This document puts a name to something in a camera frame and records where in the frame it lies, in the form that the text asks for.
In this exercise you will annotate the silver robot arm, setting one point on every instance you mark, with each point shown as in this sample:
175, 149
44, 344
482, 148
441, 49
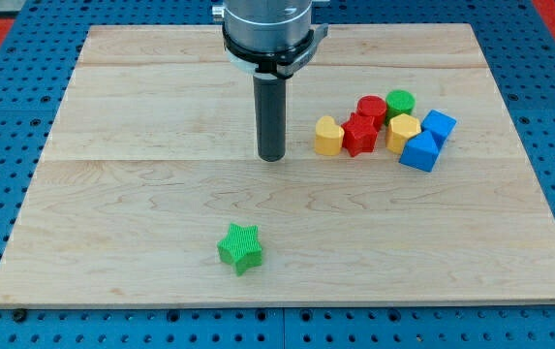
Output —
269, 39

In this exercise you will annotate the wooden board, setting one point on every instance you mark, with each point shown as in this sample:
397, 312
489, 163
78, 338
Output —
152, 155

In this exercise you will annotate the blue cube block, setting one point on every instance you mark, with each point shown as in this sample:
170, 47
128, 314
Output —
440, 125

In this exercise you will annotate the yellow heart block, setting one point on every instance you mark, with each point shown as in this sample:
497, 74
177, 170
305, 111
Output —
328, 136

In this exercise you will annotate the green star block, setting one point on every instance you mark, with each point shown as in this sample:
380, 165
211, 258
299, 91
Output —
241, 248

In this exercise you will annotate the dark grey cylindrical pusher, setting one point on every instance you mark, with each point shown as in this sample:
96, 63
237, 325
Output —
270, 108

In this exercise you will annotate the red star block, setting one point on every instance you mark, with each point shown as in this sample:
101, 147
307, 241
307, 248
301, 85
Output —
360, 134

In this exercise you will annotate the red cylinder block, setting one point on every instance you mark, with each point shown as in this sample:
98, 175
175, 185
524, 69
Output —
373, 106

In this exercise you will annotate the yellow hexagon block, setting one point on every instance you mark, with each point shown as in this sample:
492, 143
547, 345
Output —
400, 129

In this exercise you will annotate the green cylinder block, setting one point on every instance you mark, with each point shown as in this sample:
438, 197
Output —
397, 102

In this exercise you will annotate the blue pentagon block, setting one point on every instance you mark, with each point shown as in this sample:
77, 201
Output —
420, 152

